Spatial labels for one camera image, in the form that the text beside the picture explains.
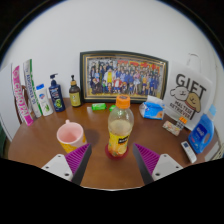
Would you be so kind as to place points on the pink and yellow mug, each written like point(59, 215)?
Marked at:
point(70, 136)

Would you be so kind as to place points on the colourful puzzle cube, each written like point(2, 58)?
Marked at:
point(183, 120)

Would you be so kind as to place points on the white and green tube box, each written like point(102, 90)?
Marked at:
point(32, 88)

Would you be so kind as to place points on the pink tall tube box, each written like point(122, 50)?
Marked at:
point(21, 96)

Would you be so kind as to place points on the dark blue pump bottle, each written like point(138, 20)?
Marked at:
point(57, 98)

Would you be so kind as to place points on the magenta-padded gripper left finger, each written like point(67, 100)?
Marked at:
point(74, 160)

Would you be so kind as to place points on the white radiator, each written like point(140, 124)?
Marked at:
point(219, 151)

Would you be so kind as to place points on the blue detergent jug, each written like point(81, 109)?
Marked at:
point(201, 133)

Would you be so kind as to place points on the small brown glass bottle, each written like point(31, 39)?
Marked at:
point(75, 96)

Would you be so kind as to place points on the blue tissue pack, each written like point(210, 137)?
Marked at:
point(151, 110)

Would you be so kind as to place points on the small snack packet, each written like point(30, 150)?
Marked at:
point(171, 128)

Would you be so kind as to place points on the framed group photo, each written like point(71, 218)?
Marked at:
point(123, 76)

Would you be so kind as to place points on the white paper gift bag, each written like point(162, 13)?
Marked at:
point(188, 93)

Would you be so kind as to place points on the white remote control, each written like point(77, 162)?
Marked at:
point(189, 152)

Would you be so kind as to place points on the orange-capped juice bottle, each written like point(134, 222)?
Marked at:
point(120, 133)

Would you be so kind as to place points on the white shampoo bottle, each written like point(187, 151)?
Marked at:
point(45, 101)

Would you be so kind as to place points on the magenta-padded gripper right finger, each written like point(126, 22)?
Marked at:
point(148, 160)

